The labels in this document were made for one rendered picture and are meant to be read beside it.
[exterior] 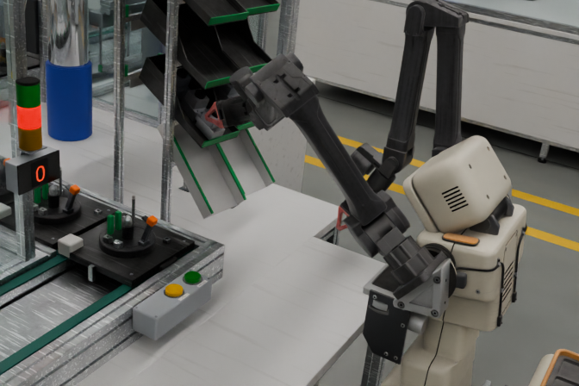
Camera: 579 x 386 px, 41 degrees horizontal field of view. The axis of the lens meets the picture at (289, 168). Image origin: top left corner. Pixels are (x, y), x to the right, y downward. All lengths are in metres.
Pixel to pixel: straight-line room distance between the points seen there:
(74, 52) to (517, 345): 2.20
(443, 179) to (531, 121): 3.92
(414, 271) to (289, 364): 0.42
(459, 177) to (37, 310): 0.98
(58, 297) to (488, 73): 4.08
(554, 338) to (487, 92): 2.30
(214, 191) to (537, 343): 1.94
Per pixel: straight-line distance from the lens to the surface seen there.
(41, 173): 1.83
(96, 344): 1.73
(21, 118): 1.77
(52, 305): 1.88
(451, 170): 1.59
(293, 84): 1.38
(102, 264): 1.91
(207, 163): 2.16
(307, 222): 2.38
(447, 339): 1.81
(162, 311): 1.77
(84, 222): 2.09
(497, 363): 3.44
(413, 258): 1.53
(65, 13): 2.72
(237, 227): 2.31
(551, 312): 3.88
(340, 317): 1.98
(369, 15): 5.74
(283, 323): 1.93
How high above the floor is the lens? 1.98
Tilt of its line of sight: 24 degrees down
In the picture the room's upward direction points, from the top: 6 degrees clockwise
